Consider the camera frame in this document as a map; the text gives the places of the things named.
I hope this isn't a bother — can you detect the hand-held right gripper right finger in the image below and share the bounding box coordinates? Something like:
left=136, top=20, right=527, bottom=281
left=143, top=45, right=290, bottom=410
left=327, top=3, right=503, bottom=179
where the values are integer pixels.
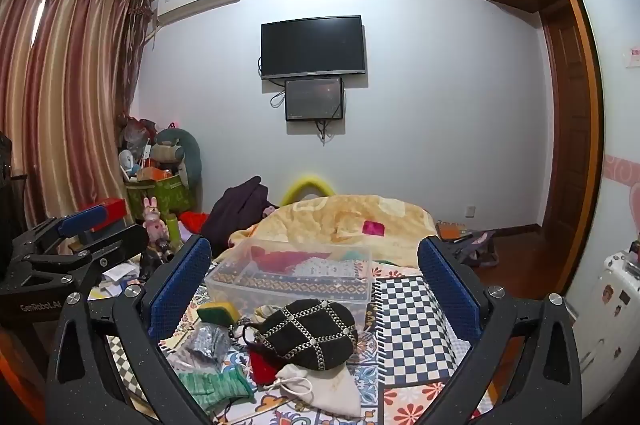
left=417, top=236, right=583, bottom=425

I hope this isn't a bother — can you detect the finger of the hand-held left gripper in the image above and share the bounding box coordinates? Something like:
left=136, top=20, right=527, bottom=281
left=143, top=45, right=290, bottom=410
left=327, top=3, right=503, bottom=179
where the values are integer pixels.
left=22, top=224, right=151, bottom=301
left=10, top=203, right=113, bottom=266

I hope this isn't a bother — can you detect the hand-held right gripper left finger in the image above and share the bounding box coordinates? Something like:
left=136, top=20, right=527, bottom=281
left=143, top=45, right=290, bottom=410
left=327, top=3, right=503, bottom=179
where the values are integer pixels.
left=46, top=235, right=236, bottom=425

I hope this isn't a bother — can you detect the clear plastic storage box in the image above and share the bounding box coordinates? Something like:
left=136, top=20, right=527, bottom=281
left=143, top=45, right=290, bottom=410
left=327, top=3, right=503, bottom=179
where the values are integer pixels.
left=204, top=237, right=376, bottom=318

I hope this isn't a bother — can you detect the yellow green sponge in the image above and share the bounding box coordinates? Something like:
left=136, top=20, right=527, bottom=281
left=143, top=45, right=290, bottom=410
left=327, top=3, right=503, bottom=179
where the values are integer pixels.
left=196, top=302, right=240, bottom=325

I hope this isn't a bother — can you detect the grey sparkly cloth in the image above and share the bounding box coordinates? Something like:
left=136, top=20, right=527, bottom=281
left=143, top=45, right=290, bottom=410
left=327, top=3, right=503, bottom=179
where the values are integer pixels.
left=187, top=322, right=232, bottom=368

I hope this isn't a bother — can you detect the green knitted cloth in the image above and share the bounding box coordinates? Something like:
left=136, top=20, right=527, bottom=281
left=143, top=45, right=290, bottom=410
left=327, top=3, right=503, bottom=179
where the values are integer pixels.
left=177, top=366, right=256, bottom=408

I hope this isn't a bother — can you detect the small red cloth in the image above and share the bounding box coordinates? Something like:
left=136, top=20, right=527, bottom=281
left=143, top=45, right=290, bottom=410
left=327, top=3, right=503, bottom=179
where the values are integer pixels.
left=249, top=350, right=282, bottom=387

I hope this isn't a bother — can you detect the black white scrunchie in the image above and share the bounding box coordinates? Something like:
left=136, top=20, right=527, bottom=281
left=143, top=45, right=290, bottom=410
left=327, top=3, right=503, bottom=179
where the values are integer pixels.
left=243, top=298, right=360, bottom=372

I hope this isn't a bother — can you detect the white drawstring pouch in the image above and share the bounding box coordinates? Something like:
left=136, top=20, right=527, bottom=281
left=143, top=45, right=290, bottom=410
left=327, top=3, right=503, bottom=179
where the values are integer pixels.
left=274, top=362, right=363, bottom=418

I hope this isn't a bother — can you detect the red box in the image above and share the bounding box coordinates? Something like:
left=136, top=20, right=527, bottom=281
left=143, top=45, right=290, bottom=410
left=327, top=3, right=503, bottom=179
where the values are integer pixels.
left=80, top=198, right=127, bottom=226

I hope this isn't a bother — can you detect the pile of books and papers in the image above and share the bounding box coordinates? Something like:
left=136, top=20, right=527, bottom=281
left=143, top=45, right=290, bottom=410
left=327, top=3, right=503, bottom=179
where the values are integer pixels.
left=100, top=255, right=146, bottom=301

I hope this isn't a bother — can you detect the black flashlight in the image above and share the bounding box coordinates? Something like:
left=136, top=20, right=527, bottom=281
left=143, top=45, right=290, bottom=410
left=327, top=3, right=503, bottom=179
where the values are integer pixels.
left=140, top=235, right=176, bottom=278

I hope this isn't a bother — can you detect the pink rabbit toy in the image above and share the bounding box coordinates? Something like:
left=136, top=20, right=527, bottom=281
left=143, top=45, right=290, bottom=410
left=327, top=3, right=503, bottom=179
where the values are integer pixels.
left=142, top=196, right=170, bottom=243

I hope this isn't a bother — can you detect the grey purple backpack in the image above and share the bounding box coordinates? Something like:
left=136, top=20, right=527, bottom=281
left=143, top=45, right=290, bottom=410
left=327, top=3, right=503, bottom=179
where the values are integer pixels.
left=452, top=230, right=501, bottom=268

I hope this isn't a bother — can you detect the patterned bed sheet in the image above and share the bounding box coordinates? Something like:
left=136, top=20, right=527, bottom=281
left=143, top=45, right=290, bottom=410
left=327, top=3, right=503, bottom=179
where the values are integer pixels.
left=100, top=250, right=506, bottom=425

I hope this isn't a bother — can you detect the green bottle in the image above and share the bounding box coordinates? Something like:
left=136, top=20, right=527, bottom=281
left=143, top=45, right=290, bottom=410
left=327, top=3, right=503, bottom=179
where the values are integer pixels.
left=166, top=214, right=185, bottom=251

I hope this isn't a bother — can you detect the red cloth on floor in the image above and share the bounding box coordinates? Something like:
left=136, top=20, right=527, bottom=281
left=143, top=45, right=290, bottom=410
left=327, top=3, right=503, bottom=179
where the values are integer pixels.
left=180, top=211, right=211, bottom=236

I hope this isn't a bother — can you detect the green fabric storage bag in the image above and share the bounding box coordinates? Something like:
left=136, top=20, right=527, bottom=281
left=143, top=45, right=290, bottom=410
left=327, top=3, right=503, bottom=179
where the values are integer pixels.
left=125, top=175, right=196, bottom=221

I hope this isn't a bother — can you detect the dark purple coat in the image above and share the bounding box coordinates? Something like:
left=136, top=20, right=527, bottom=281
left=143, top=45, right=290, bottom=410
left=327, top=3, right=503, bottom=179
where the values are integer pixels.
left=200, top=176, right=271, bottom=251

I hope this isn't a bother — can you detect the red knitted cloth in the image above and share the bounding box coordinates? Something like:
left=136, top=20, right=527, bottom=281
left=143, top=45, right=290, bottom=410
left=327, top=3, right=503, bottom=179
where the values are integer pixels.
left=250, top=246, right=297, bottom=274

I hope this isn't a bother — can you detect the white patterned cloth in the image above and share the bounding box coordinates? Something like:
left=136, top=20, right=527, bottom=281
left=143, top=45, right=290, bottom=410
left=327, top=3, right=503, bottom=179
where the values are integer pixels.
left=295, top=256, right=372, bottom=279

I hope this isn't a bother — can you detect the grey plush toy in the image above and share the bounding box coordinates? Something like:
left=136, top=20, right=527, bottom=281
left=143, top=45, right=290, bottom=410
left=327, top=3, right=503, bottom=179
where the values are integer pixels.
left=150, top=125, right=202, bottom=190

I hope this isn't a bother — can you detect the striped brown curtain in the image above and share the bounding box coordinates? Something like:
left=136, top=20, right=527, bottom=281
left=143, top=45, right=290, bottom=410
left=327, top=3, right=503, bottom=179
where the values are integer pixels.
left=0, top=0, right=153, bottom=236

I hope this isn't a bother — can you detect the yellow fleece blanket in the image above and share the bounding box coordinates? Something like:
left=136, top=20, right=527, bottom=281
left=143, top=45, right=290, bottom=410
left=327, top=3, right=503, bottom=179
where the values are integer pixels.
left=215, top=194, right=441, bottom=268

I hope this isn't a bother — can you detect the white suitcase with stickers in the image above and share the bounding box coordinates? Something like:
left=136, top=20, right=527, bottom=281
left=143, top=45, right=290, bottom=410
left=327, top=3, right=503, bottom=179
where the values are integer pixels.
left=565, top=250, right=640, bottom=406

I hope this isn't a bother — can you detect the white sliding wardrobe door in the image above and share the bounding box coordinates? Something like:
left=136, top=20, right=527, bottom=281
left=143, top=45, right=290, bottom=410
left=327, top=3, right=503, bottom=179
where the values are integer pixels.
left=555, top=0, right=640, bottom=411

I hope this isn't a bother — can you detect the brown wooden door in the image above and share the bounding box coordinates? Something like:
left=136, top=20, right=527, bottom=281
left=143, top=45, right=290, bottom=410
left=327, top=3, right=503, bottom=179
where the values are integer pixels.
left=540, top=0, right=601, bottom=233

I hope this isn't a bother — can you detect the small black wall monitor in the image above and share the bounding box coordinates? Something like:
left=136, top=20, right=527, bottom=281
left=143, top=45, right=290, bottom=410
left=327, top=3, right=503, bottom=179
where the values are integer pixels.
left=284, top=77, right=345, bottom=122

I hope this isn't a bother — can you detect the black wall television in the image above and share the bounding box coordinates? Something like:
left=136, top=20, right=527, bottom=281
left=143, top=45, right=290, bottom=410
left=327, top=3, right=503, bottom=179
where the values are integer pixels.
left=260, top=15, right=367, bottom=80

